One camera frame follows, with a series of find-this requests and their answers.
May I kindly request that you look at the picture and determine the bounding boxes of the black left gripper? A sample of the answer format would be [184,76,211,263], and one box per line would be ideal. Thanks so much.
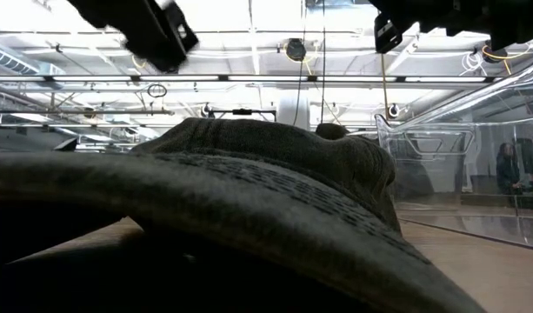
[124,0,201,74]

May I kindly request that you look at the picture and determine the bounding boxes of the ceiling ventilation duct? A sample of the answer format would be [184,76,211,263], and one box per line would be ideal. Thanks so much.
[0,41,66,77]

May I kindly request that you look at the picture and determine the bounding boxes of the long ceiling light bar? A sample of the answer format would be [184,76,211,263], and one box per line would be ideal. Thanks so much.
[0,73,489,84]

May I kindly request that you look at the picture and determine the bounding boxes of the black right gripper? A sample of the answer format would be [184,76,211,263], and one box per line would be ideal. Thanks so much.
[369,0,456,54]

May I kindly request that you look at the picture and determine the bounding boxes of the black ceiling cable loop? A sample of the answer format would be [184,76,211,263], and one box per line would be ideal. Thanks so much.
[146,83,169,99]

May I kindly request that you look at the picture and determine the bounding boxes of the clear plastic tray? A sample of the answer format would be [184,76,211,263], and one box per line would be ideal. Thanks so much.
[373,51,533,251]

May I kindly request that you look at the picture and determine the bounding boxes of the hanging black cable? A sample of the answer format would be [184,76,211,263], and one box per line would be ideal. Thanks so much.
[319,0,328,125]

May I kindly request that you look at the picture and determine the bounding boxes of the person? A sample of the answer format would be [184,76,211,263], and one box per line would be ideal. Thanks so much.
[495,141,524,196]

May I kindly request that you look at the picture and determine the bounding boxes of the black ceiling cable reel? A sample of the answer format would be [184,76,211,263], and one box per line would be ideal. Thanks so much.
[481,41,510,64]
[284,37,308,63]

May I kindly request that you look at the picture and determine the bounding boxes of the gray baseball cap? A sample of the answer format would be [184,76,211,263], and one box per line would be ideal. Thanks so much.
[0,117,487,313]

